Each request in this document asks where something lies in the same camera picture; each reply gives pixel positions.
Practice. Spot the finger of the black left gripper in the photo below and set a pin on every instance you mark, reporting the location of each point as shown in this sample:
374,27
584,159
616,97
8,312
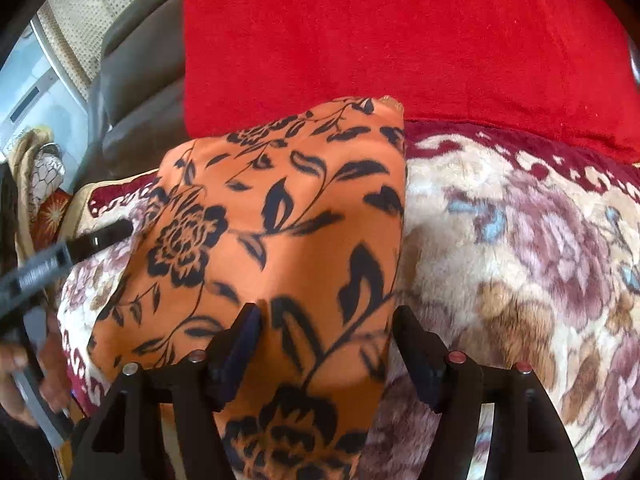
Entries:
89,244

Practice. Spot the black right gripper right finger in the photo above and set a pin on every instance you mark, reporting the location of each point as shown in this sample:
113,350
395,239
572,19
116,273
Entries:
451,384

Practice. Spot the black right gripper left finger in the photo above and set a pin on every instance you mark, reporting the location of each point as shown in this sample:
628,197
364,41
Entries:
207,381

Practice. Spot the orange black floral garment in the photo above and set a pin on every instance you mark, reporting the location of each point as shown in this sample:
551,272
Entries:
303,218

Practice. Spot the person's left hand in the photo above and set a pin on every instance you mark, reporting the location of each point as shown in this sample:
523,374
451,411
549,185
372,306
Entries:
35,388

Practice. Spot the beige quilted bag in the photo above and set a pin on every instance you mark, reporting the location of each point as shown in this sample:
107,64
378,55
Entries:
37,167

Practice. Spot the floral plush blanket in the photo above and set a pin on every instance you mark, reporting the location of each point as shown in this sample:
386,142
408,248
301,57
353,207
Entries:
512,248

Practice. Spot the beige perforated curtain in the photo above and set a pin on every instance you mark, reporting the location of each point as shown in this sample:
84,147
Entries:
71,33

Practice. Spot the red fleece cloth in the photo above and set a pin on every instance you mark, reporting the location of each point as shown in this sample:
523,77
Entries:
558,68

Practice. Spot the window with frame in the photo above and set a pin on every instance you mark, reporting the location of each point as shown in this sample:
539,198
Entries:
36,91

